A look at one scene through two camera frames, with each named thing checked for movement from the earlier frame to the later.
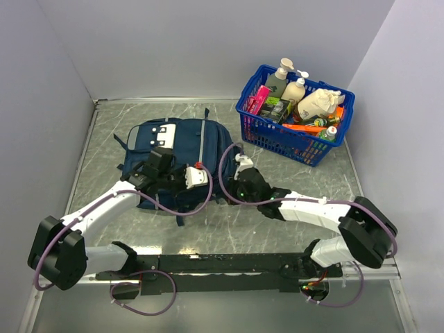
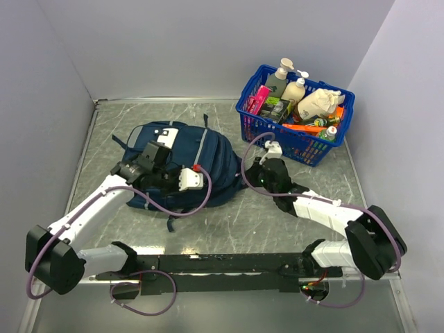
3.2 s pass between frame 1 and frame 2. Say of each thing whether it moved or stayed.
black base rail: stayed
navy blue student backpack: stayed
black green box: stayed
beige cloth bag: stayed
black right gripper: moved
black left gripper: moved
